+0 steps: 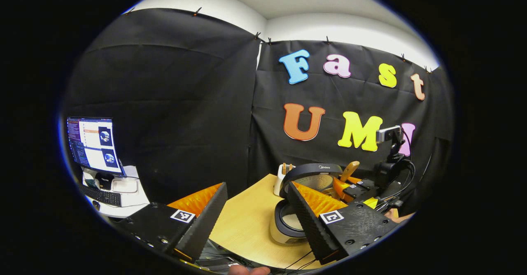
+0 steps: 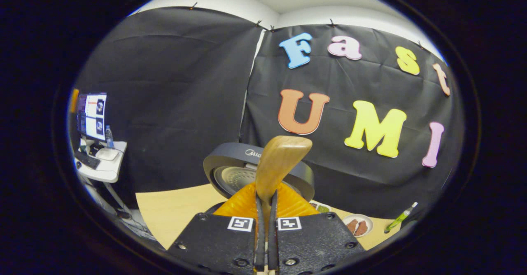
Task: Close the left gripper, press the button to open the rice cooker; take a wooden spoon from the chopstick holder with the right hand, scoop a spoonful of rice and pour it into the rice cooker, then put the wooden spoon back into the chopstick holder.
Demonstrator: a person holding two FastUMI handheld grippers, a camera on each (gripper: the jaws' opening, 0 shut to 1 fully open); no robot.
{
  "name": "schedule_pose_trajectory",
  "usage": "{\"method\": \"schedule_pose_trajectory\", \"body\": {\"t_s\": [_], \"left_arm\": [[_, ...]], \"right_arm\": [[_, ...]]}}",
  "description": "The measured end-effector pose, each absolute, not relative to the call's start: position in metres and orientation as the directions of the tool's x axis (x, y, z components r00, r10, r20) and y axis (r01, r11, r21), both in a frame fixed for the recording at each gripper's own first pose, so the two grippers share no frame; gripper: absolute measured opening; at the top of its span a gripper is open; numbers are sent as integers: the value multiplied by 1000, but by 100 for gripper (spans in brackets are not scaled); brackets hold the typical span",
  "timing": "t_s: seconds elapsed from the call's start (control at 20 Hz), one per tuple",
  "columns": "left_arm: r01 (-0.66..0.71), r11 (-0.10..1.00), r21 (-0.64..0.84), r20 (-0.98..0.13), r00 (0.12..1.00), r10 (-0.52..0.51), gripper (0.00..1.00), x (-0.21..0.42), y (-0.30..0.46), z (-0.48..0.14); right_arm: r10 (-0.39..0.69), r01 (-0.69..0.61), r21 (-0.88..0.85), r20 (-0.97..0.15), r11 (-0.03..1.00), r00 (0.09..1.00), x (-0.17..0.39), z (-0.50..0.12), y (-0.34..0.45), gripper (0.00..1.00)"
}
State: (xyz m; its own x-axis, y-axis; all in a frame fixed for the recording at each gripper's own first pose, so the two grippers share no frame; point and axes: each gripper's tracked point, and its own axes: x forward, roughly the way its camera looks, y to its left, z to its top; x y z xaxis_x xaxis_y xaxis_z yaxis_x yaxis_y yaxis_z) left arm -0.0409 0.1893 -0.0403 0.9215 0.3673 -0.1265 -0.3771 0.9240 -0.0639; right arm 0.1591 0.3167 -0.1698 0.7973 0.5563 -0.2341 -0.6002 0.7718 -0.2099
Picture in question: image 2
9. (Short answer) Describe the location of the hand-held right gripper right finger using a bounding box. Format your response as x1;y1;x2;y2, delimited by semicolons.
268;182;366;273

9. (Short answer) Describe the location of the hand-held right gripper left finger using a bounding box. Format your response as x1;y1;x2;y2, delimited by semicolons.
167;182;266;273

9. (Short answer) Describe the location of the wooden spoon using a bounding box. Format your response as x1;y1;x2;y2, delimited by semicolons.
255;135;313;226

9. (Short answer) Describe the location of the grey silver rice cooker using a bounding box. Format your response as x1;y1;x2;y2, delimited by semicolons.
203;142;315;216

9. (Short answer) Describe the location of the white divided bean dish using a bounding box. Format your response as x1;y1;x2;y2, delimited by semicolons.
309;201;332;214

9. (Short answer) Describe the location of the white round plate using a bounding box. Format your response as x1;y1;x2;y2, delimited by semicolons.
342;214;374;238

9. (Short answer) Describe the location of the green drink bottle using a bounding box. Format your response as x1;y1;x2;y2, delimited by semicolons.
384;202;418;234

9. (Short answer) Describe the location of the white side desk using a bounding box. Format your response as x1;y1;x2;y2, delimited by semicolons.
74;141;128;183

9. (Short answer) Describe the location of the black backdrop cloth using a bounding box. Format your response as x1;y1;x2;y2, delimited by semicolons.
70;7;466;220

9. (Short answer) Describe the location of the black keyboard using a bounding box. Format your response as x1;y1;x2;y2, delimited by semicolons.
74;151;101;170

